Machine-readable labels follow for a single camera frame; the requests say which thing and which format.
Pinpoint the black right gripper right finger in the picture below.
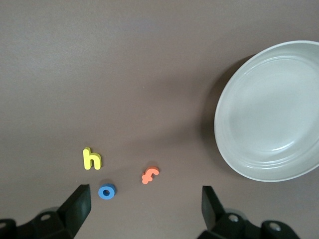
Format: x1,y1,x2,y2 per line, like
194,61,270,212
198,186,300,239

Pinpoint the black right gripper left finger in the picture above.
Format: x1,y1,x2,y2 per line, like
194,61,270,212
0,184,91,239

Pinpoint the yellow foam letter h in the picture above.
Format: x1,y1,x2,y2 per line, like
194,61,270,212
82,146,102,171

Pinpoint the blue foam letter o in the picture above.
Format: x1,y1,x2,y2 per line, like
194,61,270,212
98,183,117,201

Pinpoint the orange foam letter f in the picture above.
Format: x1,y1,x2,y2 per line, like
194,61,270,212
142,166,160,185

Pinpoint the brown table cover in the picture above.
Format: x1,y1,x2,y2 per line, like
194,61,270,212
0,0,319,239

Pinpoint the beige plate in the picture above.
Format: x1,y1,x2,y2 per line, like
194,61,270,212
213,40,319,183

